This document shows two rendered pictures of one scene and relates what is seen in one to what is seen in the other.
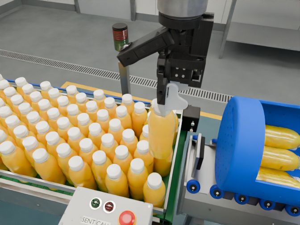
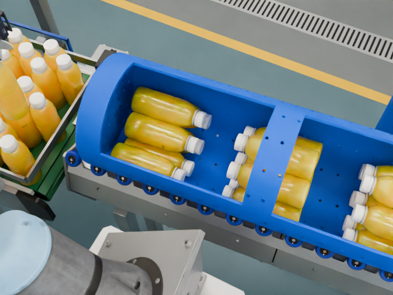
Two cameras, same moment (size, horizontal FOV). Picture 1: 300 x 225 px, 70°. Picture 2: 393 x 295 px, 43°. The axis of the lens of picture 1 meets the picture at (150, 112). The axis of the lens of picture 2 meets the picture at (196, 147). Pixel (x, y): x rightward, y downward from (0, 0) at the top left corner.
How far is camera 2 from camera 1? 0.80 m
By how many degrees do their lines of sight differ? 16
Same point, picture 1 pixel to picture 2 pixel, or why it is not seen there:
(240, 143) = (81, 112)
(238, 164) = (79, 134)
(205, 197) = (89, 172)
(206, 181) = not seen: hidden behind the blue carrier
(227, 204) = (112, 184)
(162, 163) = (40, 126)
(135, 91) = not seen: outside the picture
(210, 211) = (100, 191)
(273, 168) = (157, 146)
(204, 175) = not seen: hidden behind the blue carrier
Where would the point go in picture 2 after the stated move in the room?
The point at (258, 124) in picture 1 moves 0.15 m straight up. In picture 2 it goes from (104, 93) to (90, 47)
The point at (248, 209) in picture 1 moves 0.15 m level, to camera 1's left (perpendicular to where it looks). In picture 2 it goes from (135, 192) to (80, 185)
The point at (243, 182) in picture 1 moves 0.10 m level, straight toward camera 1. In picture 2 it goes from (90, 155) to (52, 179)
